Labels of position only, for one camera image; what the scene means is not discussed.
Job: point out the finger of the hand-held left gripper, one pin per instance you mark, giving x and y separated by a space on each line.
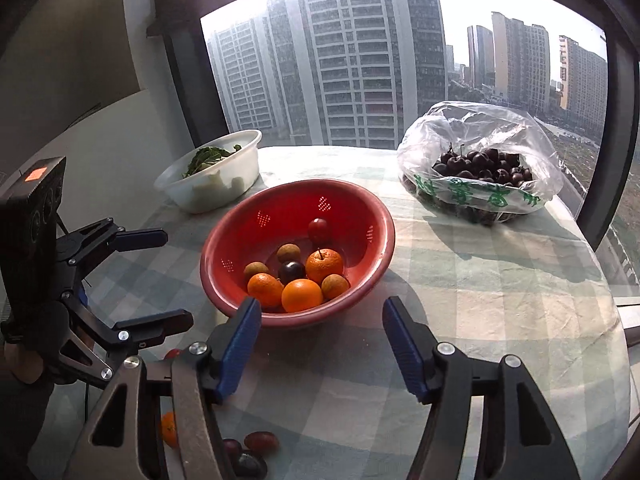
140 239
160 322

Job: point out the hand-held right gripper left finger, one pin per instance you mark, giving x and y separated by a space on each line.
240 350

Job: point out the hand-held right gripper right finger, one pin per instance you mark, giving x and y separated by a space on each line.
405 350

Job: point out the small brown longan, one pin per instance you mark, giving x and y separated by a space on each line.
288 252
334 286
254 271

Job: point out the dark purple plum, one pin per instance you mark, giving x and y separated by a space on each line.
248 465
291 271

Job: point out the red plastic colander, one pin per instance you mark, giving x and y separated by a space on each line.
240 240

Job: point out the orange with stem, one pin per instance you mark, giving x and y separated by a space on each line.
325 266

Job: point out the person's left forearm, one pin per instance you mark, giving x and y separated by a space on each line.
25 435

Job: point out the person's left hand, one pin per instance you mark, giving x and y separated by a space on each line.
22 365

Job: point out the white cabinet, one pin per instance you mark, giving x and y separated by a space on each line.
100 150

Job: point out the green leafy vegetables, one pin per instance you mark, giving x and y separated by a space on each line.
205 157

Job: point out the checkered tablecloth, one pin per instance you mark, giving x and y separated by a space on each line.
500 285

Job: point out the white plastic bowl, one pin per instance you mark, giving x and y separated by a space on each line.
242 157

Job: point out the pile of dark cherries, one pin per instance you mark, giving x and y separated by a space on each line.
480 162

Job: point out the clear plastic bag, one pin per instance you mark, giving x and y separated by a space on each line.
450 130

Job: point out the dark window frame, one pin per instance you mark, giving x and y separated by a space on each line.
185 60

